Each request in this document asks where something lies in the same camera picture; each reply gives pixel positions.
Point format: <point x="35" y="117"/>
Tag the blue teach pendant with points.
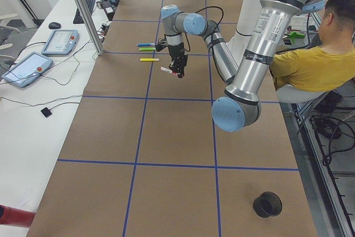
<point x="61" y="42"/>
<point x="28" y="70"/>

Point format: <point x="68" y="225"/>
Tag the red cylinder bottle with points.
<point x="16" y="217"/>

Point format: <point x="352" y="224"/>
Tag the brown paper table mat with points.
<point x="143" y="157"/>

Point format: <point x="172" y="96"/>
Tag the small black square device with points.
<point x="46" y="112"/>

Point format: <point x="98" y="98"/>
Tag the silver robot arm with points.
<point x="243" y="61"/>

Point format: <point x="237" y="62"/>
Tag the left black mesh cup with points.
<point x="268" y="204"/>

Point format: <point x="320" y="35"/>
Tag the blue highlighter pen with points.
<point x="145" y="45"/>

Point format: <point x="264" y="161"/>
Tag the yellow highlighter pen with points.
<point x="149" y="59"/>

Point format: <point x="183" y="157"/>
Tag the upper blue teach pendant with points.
<point x="61" y="42"/>

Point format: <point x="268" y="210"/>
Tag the lower blue teach pendant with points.
<point x="28" y="70"/>

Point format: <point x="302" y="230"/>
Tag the aluminium frame post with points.
<point x="89" y="24"/>

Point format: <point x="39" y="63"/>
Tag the person in yellow shirt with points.
<point x="326" y="66"/>

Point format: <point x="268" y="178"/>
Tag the red whiteboard marker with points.
<point x="167" y="70"/>

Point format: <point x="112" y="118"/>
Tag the green highlighter pen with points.
<point x="147" y="49"/>

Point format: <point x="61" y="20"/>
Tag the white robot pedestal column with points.
<point x="248" y="17"/>

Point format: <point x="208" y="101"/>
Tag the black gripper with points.
<point x="176" y="51"/>

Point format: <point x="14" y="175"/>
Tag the black computer mouse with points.
<point x="54" y="25"/>

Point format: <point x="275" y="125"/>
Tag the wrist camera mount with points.
<point x="161" y="44"/>

